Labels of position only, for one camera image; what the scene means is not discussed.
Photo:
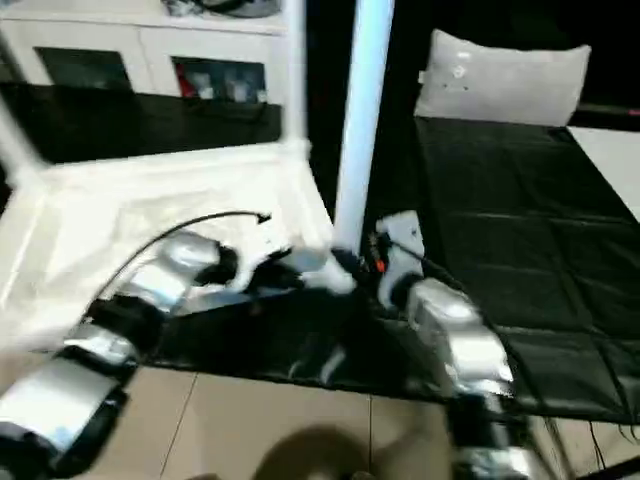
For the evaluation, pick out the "white plastic table top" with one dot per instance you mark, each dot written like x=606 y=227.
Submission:
x=100 y=200

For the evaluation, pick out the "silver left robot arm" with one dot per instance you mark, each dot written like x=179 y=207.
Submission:
x=165 y=270

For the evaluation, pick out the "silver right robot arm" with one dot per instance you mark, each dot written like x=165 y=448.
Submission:
x=465 y=335

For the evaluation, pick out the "black mat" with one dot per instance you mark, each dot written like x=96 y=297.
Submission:
x=525 y=200

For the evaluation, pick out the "small white jar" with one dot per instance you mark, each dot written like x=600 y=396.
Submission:
x=260 y=95
x=205 y=91

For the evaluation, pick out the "grey cushion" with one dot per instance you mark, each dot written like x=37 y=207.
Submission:
x=500 y=80

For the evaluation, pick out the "white flat panel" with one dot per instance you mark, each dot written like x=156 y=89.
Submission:
x=610 y=160

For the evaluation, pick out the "grey bag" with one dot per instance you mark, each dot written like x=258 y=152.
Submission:
x=240 y=6

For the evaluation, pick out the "black bar with red light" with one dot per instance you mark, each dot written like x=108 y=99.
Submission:
x=610 y=111

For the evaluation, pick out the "white cabinet with glass doors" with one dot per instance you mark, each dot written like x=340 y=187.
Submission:
x=125 y=30

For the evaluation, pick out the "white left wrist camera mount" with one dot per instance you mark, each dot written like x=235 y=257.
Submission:
x=260 y=250

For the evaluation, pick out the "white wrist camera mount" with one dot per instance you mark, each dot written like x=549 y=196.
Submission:
x=402 y=232
x=260 y=250

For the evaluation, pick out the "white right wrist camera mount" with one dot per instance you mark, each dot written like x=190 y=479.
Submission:
x=402 y=232

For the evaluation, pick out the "black metal frame bar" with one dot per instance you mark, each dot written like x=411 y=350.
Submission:
x=622 y=470

